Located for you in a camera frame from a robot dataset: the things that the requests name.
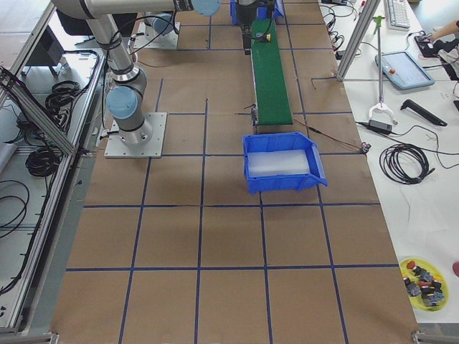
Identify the white foam in right bin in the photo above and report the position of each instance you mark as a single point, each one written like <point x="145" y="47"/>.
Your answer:
<point x="281" y="162"/>

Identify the yellow plate of buttons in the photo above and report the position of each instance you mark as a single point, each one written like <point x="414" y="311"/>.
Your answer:
<point x="425" y="285"/>

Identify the white keyboard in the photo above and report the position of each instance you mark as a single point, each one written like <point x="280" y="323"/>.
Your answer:
<point x="396" y="15"/>

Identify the blue teach pendant tablet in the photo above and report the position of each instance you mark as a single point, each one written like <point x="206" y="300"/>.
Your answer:
<point x="403" y="71"/>

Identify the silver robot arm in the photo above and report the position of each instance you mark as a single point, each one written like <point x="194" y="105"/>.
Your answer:
<point x="125" y="100"/>
<point x="159" y="23"/>

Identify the black power adapter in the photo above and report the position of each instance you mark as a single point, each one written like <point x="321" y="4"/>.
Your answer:
<point x="380" y="127"/>

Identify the black angled handle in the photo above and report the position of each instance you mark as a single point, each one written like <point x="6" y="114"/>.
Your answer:
<point x="424" y="113"/>

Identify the long reach grabber tool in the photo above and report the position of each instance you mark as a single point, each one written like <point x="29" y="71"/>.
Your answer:
<point x="380" y="106"/>

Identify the green conveyor belt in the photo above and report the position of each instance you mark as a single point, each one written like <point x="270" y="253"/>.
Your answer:
<point x="272" y="106"/>

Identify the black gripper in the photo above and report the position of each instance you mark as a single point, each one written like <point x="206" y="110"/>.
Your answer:
<point x="246" y="14"/>

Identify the right blue plastic bin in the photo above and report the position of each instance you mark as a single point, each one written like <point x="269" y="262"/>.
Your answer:
<point x="283" y="141"/>

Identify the aluminium frame post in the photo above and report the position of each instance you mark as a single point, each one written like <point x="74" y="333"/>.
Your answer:
<point x="358" y="34"/>

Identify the blue plastic bin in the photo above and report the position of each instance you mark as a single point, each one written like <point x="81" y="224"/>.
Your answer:
<point x="262" y="12"/>
<point x="283" y="141"/>

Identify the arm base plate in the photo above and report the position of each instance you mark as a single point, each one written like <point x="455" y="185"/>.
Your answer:
<point x="148" y="38"/>
<point x="148" y="141"/>

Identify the left blue plastic bin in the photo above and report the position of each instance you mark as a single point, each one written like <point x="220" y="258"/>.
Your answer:
<point x="262" y="12"/>

